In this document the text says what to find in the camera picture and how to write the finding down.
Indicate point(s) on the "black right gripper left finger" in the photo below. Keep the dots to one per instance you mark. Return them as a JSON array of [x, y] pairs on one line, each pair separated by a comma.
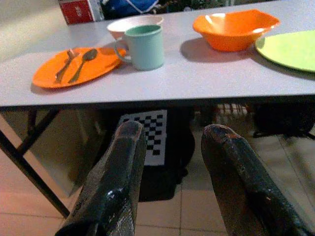
[[115, 182]]

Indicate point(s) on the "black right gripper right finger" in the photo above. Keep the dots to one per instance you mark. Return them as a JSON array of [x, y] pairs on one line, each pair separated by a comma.
[[241, 177]]

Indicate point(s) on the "pale teal plastic mug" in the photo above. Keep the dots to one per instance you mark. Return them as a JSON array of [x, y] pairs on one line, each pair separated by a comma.
[[145, 47]]

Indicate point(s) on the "black and white checkerboard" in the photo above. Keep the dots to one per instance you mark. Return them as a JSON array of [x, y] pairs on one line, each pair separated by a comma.
[[153, 137]]

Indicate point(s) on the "black bag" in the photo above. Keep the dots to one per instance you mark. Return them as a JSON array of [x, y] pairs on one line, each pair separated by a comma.
[[283, 120]]

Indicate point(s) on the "black folding table leg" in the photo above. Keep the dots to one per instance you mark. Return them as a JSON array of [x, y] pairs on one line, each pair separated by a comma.
[[27, 167]]

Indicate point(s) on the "orange flat plate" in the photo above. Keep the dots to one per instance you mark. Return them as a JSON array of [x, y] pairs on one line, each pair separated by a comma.
[[76, 66]]

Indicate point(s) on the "metal spoon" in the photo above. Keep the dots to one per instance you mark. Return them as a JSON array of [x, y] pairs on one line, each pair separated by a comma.
[[82, 64]]

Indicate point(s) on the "metal fork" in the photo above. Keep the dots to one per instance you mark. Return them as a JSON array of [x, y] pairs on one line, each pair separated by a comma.
[[64, 66]]

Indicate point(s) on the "light green plate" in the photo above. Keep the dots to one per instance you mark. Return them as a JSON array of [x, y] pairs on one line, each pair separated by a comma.
[[290, 50]]

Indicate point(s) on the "orange plastic bowl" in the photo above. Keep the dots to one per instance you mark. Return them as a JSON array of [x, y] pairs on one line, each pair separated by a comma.
[[233, 29]]

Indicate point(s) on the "white bowl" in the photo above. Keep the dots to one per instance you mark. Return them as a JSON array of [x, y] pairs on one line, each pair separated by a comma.
[[128, 24]]

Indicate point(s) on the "red cardboard box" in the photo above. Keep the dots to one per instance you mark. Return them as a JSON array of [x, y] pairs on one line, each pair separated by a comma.
[[77, 11]]

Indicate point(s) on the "blue cloth bag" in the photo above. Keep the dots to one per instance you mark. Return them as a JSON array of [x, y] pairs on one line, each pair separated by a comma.
[[130, 7]]

